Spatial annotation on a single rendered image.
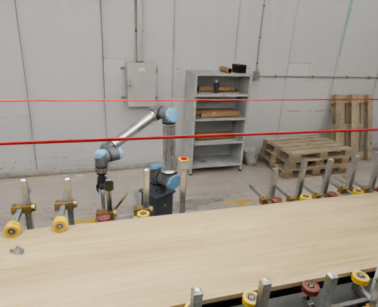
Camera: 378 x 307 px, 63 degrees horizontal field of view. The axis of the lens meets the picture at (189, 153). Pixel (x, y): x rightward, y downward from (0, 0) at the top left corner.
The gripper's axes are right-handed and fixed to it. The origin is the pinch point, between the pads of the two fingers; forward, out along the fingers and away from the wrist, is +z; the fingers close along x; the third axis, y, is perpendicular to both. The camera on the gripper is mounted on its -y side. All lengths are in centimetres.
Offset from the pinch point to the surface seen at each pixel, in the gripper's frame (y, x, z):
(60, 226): -53, 24, -13
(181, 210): -30, -55, 0
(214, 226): -66, -67, -9
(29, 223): -31, 46, -2
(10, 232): -53, 51, -12
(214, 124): 246, -183, 20
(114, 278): -97, -4, -10
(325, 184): -29, -178, -10
